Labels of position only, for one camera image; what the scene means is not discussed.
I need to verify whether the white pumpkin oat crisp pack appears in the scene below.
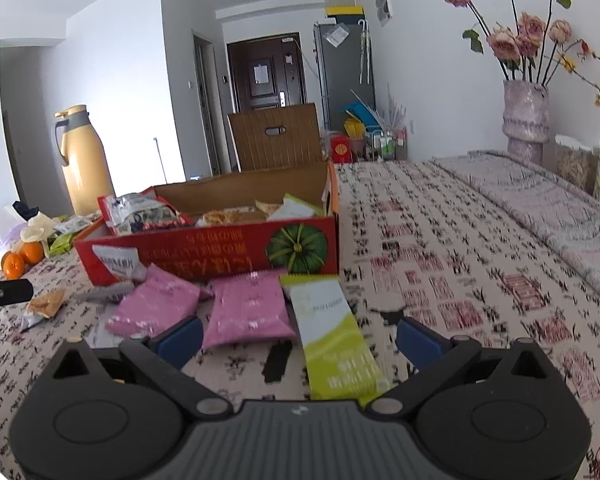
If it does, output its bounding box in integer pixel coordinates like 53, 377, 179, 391
20, 289, 66, 333

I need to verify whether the dark brown entrance door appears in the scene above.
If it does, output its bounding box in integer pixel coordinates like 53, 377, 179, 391
227, 32, 306, 113

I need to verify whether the long orange snack pack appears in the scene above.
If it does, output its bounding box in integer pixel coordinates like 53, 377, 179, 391
254, 200, 282, 217

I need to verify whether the wire rack with bottles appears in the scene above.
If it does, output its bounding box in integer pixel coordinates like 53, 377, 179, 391
364, 127, 408, 162

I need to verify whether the green white snack bar pack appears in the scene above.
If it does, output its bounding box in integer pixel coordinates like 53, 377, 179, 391
268, 194, 324, 221

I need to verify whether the small green snack pack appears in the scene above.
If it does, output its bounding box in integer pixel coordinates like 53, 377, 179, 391
48, 233, 76, 257

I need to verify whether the white oat crisp pack leaning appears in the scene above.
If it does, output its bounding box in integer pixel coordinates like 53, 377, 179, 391
92, 245, 147, 285

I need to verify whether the orange mandarin front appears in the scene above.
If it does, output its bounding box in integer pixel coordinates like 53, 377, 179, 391
1, 252, 26, 281

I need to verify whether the wooden chair back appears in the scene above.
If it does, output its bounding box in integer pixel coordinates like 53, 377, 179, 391
228, 103, 323, 171

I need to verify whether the pink textured flower vase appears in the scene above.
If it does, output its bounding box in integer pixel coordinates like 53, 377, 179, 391
502, 80, 550, 165

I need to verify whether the white cloth flower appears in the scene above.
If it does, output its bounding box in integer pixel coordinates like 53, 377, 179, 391
20, 212, 60, 256

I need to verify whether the pink snack pack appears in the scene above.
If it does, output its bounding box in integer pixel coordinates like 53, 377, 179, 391
105, 264, 206, 337
202, 269, 296, 350

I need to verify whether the red gift box on floor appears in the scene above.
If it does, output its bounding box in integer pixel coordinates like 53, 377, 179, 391
329, 134, 353, 164

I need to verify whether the dried pink roses bouquet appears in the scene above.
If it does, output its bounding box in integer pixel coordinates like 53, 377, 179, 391
443, 0, 596, 88

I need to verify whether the red cardboard snack box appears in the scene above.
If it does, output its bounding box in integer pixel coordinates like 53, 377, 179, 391
74, 162, 339, 282

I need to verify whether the yellow thermos jug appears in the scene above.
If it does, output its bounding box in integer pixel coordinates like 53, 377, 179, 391
52, 104, 114, 216

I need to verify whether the grey refrigerator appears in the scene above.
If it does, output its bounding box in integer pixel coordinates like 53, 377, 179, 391
313, 24, 376, 131

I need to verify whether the orange mandarin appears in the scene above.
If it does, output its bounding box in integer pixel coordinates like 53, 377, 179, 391
1, 252, 26, 281
19, 242, 45, 266

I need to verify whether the red grey snack bag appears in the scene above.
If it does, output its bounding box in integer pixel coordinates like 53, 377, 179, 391
97, 193, 192, 236

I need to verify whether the orange mandarin back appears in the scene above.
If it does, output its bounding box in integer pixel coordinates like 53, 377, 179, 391
19, 242, 45, 266

